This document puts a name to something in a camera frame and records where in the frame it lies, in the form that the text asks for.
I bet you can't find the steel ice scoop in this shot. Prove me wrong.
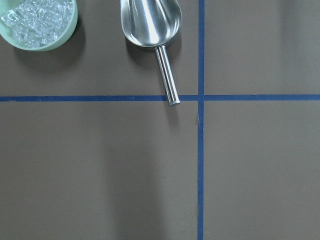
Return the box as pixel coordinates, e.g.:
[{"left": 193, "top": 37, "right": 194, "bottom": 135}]
[{"left": 120, "top": 0, "right": 182, "bottom": 106}]

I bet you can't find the green bowl of ice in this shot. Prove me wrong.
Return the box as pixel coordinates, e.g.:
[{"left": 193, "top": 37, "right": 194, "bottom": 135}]
[{"left": 0, "top": 0, "right": 78, "bottom": 52}]

